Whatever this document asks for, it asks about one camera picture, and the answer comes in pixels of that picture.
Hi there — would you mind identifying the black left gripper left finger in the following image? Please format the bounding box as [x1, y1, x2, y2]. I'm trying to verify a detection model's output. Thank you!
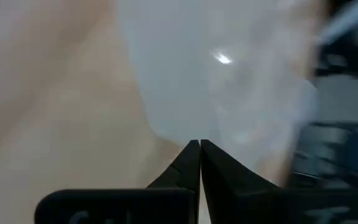
[34, 139, 201, 224]

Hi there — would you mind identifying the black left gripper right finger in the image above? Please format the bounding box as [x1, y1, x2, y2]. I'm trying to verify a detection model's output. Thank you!
[200, 139, 358, 224]

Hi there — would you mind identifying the clear plastic bin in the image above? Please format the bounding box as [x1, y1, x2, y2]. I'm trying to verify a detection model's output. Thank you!
[113, 0, 332, 187]

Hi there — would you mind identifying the black aluminium table frame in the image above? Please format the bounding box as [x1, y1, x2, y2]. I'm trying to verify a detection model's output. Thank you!
[286, 0, 358, 190]

